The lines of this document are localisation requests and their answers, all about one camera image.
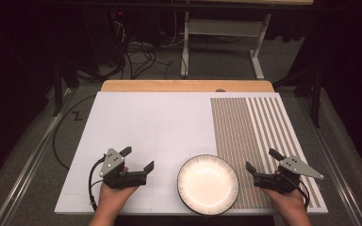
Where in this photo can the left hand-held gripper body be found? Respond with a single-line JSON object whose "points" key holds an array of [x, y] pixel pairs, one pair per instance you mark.
{"points": [[111, 162]]}

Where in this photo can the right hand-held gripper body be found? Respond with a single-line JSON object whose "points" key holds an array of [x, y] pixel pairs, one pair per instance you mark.
{"points": [[290, 166]]}

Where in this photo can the person's left hand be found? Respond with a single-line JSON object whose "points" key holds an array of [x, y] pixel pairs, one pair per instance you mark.
{"points": [[113, 197]]}

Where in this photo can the person's right hand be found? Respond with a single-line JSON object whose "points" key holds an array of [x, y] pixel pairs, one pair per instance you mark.
{"points": [[290, 202]]}

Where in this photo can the brown striped mat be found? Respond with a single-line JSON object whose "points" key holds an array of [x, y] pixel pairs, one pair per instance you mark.
{"points": [[242, 132]]}

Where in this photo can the white board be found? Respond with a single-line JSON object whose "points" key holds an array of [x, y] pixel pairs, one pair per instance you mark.
{"points": [[157, 125]]}

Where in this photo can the white plate with dark rim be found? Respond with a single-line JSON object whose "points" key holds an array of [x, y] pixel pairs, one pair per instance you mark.
{"points": [[208, 185]]}

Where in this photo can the black metal stand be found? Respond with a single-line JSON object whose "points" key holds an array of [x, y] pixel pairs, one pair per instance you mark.
{"points": [[316, 94], [58, 91]]}

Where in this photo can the wooden table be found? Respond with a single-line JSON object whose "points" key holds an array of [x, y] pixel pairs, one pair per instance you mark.
{"points": [[185, 86]]}

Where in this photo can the metal floor rail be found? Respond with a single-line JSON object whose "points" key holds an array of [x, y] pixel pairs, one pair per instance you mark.
{"points": [[28, 169], [336, 169]]}

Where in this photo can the white metal desk frame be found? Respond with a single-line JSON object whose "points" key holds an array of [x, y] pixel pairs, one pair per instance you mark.
{"points": [[186, 47]]}

